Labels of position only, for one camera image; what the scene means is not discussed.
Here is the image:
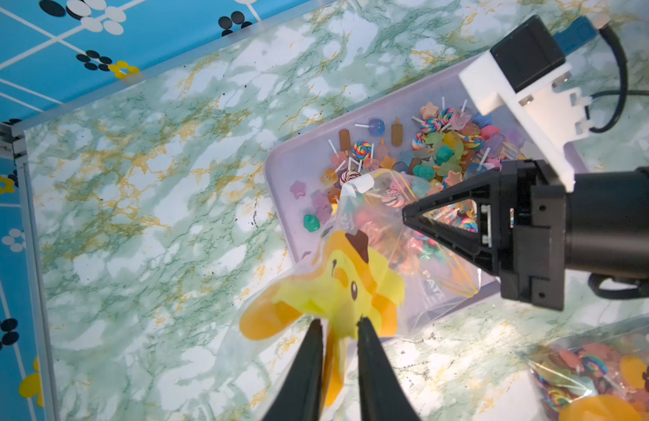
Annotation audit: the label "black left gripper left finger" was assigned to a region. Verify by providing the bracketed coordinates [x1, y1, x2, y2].
[263, 319, 324, 421]

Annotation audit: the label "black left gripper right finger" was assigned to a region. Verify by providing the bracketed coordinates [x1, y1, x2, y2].
[358, 317, 420, 421]

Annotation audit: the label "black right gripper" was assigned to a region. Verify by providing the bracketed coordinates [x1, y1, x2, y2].
[403, 161, 649, 310]

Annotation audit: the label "pile of colourful candies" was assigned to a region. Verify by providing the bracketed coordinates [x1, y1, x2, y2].
[287, 102, 525, 233]

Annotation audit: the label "ziploc bag of candies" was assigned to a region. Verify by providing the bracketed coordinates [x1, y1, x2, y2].
[525, 313, 649, 420]

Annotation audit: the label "lilac plastic tray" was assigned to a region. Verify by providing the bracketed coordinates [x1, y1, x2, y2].
[265, 54, 591, 317]

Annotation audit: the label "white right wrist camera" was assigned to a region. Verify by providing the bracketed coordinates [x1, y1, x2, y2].
[459, 15, 594, 193]

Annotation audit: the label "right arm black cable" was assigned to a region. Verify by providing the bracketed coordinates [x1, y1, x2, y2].
[584, 23, 649, 301]

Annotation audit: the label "aluminium corner post left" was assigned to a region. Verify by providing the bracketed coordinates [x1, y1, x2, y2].
[0, 123, 27, 160]

